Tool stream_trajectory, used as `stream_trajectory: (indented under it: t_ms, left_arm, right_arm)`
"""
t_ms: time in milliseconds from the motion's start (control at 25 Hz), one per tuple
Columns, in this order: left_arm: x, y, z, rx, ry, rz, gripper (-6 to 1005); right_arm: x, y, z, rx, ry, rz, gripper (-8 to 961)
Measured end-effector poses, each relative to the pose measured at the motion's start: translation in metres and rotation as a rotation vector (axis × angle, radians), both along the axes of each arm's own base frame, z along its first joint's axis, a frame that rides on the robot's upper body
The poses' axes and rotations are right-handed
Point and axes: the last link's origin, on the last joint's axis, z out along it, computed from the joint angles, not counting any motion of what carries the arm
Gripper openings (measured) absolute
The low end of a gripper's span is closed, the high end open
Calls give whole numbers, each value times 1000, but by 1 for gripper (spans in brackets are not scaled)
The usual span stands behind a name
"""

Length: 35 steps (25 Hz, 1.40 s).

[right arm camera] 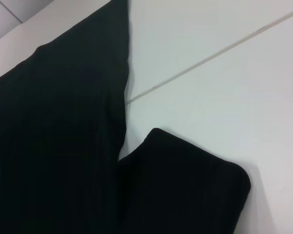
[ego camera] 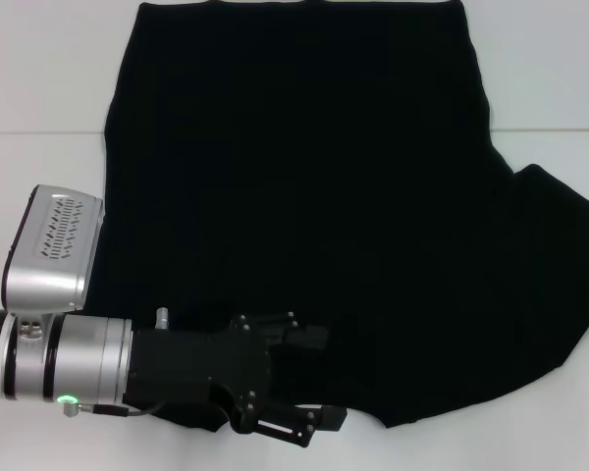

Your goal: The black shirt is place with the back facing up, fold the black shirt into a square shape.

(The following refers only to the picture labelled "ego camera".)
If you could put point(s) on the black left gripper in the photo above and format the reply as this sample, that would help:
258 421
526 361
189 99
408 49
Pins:
191 360

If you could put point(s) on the black t-shirt with FREE print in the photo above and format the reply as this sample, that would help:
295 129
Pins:
299 172

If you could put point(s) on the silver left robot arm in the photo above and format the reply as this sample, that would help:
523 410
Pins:
78 358

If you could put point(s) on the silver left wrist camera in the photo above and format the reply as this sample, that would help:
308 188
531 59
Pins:
54 245

